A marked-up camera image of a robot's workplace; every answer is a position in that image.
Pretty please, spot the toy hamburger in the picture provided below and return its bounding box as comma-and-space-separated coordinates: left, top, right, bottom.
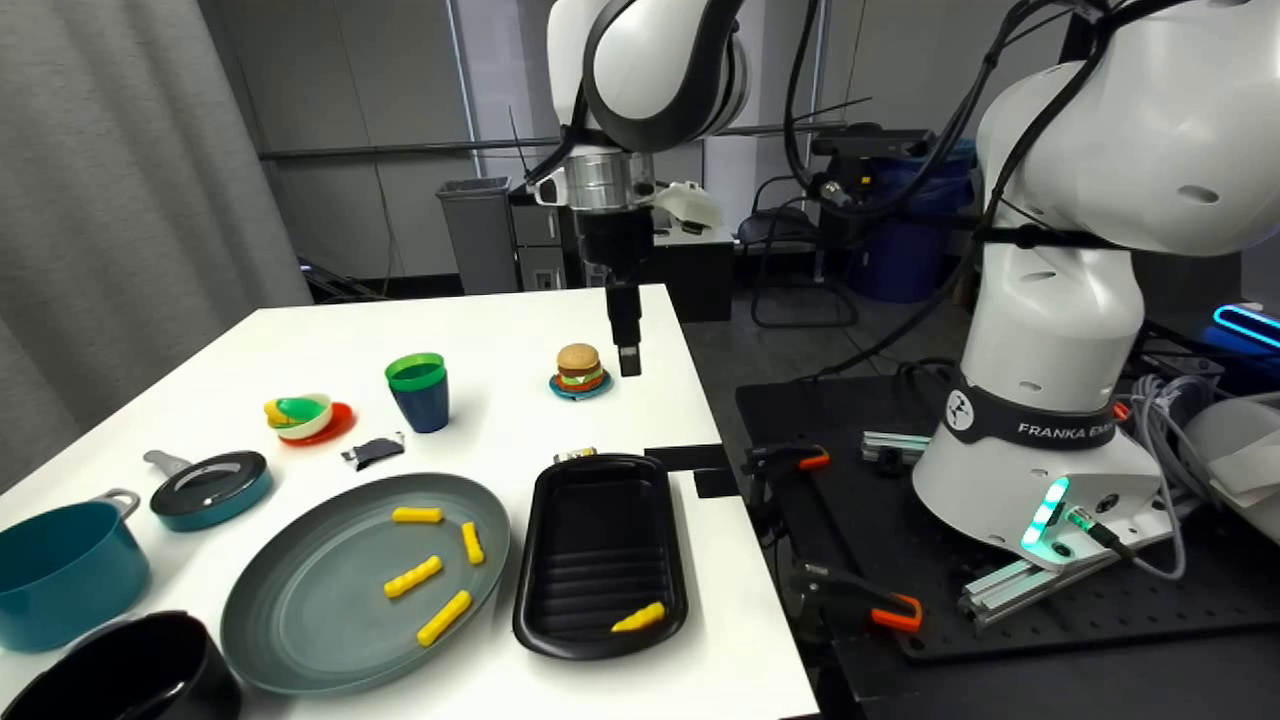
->
551, 341, 611, 396

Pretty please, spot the black desk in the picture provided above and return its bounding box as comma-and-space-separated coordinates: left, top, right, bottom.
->
647, 224, 740, 325

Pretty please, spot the black clamp with orange handle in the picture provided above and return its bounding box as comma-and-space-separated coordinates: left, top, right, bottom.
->
785, 557, 927, 639
746, 440, 835, 505

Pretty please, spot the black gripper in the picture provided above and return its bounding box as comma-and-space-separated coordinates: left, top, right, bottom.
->
571, 204, 662, 378

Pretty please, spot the gray plate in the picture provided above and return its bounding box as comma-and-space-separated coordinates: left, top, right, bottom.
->
219, 469, 520, 701

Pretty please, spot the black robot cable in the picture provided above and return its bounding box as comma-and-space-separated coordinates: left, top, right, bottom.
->
514, 0, 1165, 383

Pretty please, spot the black flat bracket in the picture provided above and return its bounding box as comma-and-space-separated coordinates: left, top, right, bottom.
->
645, 440, 746, 499

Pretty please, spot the blue cup with green rim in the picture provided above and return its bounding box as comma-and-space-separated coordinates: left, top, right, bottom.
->
384, 349, 453, 437

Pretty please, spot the blue bin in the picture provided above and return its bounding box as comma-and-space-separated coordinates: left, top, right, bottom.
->
854, 135, 983, 308

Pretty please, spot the small teal plate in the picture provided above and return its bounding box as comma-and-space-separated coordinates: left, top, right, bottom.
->
546, 367, 615, 403

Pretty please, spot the black equipment box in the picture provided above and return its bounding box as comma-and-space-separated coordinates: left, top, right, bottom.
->
812, 125, 937, 224

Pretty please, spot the small teal frying pan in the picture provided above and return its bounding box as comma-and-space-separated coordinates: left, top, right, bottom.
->
141, 447, 278, 535

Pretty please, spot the small orange plate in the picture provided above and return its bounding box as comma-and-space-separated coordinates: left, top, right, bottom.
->
278, 396, 362, 452

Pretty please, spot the black ridged grill tray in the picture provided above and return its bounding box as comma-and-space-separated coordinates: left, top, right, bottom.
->
514, 452, 693, 662

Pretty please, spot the gray cable bundle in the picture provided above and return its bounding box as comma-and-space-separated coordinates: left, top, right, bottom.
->
1131, 373, 1213, 584

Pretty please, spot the gray trash bin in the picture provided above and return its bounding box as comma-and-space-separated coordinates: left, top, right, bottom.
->
438, 177, 520, 295

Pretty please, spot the blue lit device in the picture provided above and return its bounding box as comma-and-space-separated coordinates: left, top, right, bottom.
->
1206, 301, 1280, 364

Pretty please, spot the teal pot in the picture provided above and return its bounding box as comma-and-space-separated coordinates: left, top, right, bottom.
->
0, 488, 158, 654

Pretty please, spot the black pot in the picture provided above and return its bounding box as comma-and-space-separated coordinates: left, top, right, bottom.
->
0, 606, 247, 720

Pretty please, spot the black office chair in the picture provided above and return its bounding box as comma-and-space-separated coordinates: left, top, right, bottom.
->
738, 172, 864, 331

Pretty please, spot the aluminium extrusion rail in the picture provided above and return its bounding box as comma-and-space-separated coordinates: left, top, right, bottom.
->
956, 505, 1177, 632

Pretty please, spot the small black gray clip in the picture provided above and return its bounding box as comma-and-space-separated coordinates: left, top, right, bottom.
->
341, 433, 407, 473

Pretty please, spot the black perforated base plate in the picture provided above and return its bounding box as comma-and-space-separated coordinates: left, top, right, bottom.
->
734, 373, 1280, 666

